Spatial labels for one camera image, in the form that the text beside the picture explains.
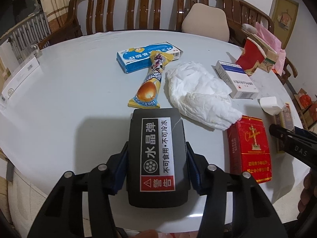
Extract red cigarette pack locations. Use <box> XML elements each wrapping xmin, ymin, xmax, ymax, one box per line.
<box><xmin>227</xmin><ymin>115</ymin><xmax>272</xmax><ymax>184</ymax></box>

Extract yellow snack wrapper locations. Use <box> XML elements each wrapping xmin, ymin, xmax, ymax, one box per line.
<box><xmin>128</xmin><ymin>51</ymin><xmax>174</xmax><ymax>109</ymax></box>

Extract wooden armchair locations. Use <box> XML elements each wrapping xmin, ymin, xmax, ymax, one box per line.
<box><xmin>229</xmin><ymin>0</ymin><xmax>298</xmax><ymax>82</ymax></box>

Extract left hand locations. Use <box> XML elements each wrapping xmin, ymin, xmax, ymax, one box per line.
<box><xmin>133</xmin><ymin>230</ymin><xmax>159</xmax><ymax>238</ymax></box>

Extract yellow door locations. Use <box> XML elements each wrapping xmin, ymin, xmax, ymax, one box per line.
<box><xmin>271</xmin><ymin>0</ymin><xmax>299</xmax><ymax>49</ymax></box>

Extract beige cushion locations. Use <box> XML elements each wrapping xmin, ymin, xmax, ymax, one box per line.
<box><xmin>182</xmin><ymin>3</ymin><xmax>229</xmax><ymax>42</ymax></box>

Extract white radiator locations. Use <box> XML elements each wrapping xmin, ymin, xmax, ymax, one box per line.
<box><xmin>8</xmin><ymin>12</ymin><xmax>51</xmax><ymax>63</ymax></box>

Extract right hand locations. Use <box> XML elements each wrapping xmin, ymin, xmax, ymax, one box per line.
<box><xmin>298</xmin><ymin>170</ymin><xmax>316</xmax><ymax>215</ymax></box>

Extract black water bead box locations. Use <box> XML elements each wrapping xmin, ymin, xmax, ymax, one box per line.
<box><xmin>126</xmin><ymin>108</ymin><xmax>190</xmax><ymax>208</ymax></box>

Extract small white paper piece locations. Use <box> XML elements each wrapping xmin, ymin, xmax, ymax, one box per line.
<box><xmin>259</xmin><ymin>96</ymin><xmax>285</xmax><ymax>115</ymax></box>

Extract pink plastic bag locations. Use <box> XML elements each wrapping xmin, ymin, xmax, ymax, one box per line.
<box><xmin>255</xmin><ymin>23</ymin><xmax>286</xmax><ymax>76</ymax></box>

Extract wooden bench sofa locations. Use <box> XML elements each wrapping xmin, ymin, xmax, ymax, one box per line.
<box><xmin>39</xmin><ymin>0</ymin><xmax>250</xmax><ymax>48</ymax></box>

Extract white long box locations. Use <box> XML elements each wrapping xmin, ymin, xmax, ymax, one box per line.
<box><xmin>2</xmin><ymin>54</ymin><xmax>39</xmax><ymax>101</ymax></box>

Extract red paper cup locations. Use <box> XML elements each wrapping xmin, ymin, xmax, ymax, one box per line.
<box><xmin>236</xmin><ymin>38</ymin><xmax>266</xmax><ymax>76</ymax></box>

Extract brown drink carton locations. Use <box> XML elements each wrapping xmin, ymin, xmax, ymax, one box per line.
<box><xmin>249</xmin><ymin>34</ymin><xmax>278</xmax><ymax>73</ymax></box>

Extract white tissue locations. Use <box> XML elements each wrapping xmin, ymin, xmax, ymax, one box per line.
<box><xmin>165</xmin><ymin>62</ymin><xmax>242</xmax><ymax>131</ymax></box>

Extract beige curtain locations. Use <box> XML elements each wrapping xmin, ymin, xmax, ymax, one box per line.
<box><xmin>40</xmin><ymin>0</ymin><xmax>69</xmax><ymax>33</ymax></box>

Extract cardboard boxes on floor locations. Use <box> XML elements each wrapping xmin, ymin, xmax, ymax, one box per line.
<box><xmin>292</xmin><ymin>88</ymin><xmax>317</xmax><ymax>133</ymax></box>

